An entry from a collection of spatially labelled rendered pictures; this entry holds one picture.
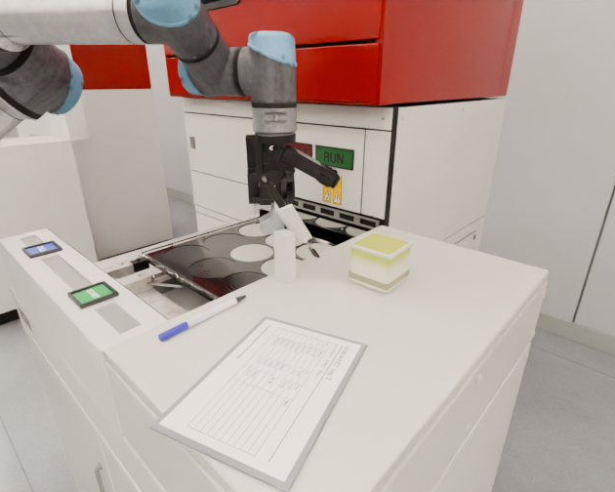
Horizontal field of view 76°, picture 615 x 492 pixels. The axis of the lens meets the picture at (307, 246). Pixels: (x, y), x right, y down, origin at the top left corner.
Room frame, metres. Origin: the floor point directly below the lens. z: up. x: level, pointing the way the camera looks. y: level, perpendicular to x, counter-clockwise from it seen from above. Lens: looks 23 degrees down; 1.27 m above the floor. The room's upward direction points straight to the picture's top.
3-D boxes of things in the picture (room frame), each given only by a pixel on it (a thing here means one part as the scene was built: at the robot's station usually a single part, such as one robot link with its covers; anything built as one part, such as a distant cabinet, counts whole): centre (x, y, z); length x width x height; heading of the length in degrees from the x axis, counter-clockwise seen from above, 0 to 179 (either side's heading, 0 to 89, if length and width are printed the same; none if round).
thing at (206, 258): (0.84, 0.13, 0.90); 0.34 x 0.34 x 0.01; 47
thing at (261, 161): (0.70, 0.06, 1.12); 0.09 x 0.08 x 0.12; 97
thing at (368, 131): (1.13, 0.12, 1.02); 0.82 x 0.03 x 0.40; 47
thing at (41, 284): (0.62, 0.43, 0.89); 0.55 x 0.09 x 0.14; 47
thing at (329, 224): (1.00, 0.00, 0.89); 0.44 x 0.02 x 0.10; 47
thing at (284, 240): (0.59, 0.03, 1.03); 0.06 x 0.04 x 0.13; 137
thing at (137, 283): (0.69, 0.35, 0.89); 0.08 x 0.03 x 0.03; 137
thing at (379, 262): (0.57, -0.12, 1.00); 0.07 x 0.07 x 0.07; 49
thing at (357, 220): (1.01, -0.01, 0.96); 0.44 x 0.01 x 0.02; 47
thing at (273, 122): (0.69, 0.06, 1.21); 0.08 x 0.08 x 0.05
